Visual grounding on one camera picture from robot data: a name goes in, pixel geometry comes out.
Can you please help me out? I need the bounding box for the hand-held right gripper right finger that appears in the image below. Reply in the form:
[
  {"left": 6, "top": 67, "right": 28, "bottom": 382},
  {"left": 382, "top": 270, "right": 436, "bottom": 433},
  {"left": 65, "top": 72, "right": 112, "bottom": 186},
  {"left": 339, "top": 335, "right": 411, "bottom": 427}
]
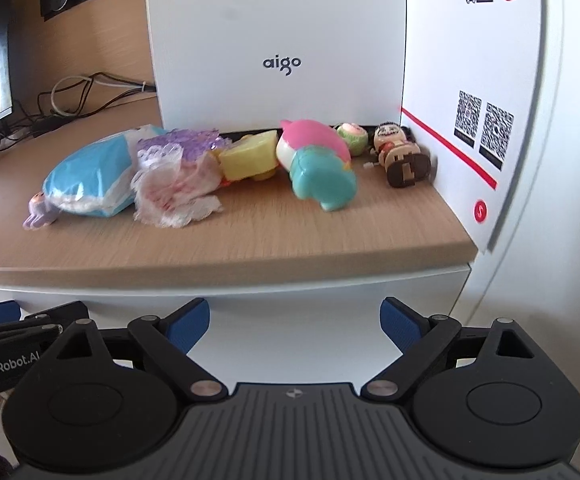
[{"left": 361, "top": 297, "right": 533, "bottom": 404}]

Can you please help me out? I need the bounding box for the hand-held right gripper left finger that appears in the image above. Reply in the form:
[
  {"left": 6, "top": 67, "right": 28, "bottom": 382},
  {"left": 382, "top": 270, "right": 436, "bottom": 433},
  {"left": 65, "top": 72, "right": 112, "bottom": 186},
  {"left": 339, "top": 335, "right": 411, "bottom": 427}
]
[{"left": 57, "top": 298, "right": 226, "bottom": 404}]

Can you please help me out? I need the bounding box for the small purple toy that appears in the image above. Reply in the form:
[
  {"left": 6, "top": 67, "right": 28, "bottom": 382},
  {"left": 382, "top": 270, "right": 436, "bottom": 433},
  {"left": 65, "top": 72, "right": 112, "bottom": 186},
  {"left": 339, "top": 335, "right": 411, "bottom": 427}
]
[{"left": 22, "top": 191, "right": 65, "bottom": 231}]

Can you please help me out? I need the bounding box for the pink white plastic wrapper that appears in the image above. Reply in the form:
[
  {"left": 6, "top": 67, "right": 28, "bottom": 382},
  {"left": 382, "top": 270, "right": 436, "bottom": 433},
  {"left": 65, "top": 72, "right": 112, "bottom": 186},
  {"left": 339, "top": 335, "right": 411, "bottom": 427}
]
[{"left": 132, "top": 160, "right": 223, "bottom": 228}]

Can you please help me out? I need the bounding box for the blue tissue pack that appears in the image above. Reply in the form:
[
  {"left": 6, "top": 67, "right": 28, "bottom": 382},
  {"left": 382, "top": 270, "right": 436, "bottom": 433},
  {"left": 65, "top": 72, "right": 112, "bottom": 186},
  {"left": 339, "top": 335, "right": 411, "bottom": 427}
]
[{"left": 42, "top": 127, "right": 167, "bottom": 218}]

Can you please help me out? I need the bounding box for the wind-up figure doll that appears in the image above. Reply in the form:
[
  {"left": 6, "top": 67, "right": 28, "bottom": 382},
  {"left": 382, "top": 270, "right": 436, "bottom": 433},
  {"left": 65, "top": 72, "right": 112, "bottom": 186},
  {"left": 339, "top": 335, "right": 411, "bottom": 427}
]
[{"left": 364, "top": 121, "right": 433, "bottom": 189}]

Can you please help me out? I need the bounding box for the pink teal toy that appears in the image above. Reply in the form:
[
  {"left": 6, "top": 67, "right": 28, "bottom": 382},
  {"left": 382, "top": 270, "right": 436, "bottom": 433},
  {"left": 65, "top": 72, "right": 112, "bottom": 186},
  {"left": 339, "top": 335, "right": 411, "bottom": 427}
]
[{"left": 276, "top": 119, "right": 359, "bottom": 212}]

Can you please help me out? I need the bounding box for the pale yellow toy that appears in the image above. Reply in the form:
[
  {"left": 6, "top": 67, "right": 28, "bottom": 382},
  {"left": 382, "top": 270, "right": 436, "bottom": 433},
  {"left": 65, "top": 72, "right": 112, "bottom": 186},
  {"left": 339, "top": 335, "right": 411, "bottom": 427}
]
[{"left": 218, "top": 130, "right": 281, "bottom": 182}]

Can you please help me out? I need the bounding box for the purple clear plastic bag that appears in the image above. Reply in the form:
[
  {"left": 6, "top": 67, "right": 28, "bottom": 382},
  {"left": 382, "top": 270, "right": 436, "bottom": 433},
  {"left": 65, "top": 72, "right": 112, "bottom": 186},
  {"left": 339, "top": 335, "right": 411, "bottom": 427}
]
[{"left": 135, "top": 129, "right": 221, "bottom": 171}]

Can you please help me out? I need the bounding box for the green pink ball toy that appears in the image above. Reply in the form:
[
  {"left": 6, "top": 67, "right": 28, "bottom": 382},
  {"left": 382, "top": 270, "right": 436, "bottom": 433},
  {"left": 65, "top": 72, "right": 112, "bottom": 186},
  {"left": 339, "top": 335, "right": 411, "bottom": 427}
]
[{"left": 336, "top": 123, "right": 369, "bottom": 156}]

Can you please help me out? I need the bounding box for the wide white drawer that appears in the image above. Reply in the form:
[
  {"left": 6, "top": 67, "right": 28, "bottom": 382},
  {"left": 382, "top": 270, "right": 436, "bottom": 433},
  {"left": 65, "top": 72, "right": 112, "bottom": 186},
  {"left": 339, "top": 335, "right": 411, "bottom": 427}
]
[{"left": 17, "top": 261, "right": 472, "bottom": 393}]

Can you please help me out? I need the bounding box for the white red printed mailer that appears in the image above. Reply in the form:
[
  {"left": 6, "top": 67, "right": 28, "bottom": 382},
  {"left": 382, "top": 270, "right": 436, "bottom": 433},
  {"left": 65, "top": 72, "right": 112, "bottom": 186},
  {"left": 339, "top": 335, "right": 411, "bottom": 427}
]
[{"left": 400, "top": 0, "right": 563, "bottom": 255}]

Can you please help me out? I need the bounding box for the white computer case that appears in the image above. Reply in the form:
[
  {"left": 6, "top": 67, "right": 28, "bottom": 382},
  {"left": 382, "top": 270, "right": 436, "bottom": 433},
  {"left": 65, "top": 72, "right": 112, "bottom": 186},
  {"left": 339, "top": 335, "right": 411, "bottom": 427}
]
[{"left": 143, "top": 0, "right": 407, "bottom": 133}]

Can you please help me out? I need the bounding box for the black cable bundle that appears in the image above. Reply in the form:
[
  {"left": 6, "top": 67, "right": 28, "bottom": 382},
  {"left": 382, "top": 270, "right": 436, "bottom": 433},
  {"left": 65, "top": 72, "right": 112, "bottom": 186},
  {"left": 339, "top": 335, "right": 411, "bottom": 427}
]
[{"left": 0, "top": 72, "right": 158, "bottom": 161}]

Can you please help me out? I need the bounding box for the white coiled cable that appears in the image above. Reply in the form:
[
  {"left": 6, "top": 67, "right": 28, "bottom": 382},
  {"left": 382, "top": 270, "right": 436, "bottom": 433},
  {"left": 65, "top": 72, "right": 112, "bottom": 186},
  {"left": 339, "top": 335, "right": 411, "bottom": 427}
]
[{"left": 50, "top": 74, "right": 157, "bottom": 117}]

